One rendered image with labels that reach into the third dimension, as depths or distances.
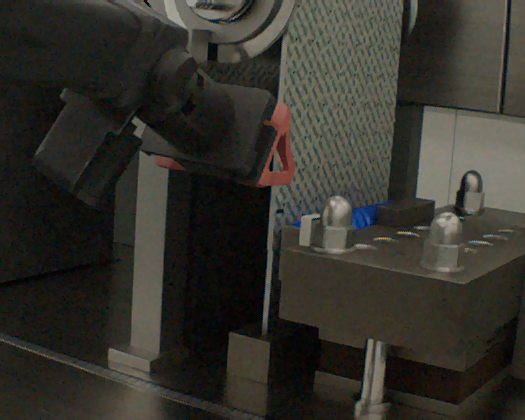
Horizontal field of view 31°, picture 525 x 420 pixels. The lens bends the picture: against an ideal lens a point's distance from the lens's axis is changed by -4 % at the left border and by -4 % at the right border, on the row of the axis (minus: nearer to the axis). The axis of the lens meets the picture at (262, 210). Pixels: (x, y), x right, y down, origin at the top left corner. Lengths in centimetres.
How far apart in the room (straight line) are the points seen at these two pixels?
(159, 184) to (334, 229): 17
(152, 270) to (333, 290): 18
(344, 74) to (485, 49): 23
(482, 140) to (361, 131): 261
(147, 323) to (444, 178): 282
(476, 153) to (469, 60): 248
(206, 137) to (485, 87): 47
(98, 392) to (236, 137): 25
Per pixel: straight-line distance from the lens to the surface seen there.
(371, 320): 77
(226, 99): 72
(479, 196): 110
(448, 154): 363
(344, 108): 94
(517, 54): 109
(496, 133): 356
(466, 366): 82
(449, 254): 77
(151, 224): 87
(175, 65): 59
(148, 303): 89
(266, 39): 85
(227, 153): 72
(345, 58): 94
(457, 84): 112
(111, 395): 82
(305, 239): 82
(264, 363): 86
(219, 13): 85
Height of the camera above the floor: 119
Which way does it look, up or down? 10 degrees down
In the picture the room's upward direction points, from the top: 4 degrees clockwise
